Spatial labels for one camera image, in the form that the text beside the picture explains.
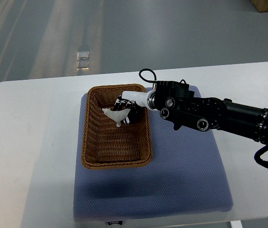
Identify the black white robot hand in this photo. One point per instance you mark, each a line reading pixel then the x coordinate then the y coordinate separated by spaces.
pixel 129 104

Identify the white toy bear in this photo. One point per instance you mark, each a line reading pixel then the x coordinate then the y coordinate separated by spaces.
pixel 116 116

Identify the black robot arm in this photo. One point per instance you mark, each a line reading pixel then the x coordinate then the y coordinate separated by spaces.
pixel 177 104

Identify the brown wicker basket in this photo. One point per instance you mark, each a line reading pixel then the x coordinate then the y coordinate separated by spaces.
pixel 106 146

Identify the metal floor plate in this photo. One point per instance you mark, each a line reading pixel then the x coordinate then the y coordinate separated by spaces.
pixel 83 60

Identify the blue-grey fabric mat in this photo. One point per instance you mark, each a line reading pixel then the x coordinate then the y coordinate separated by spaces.
pixel 185 176

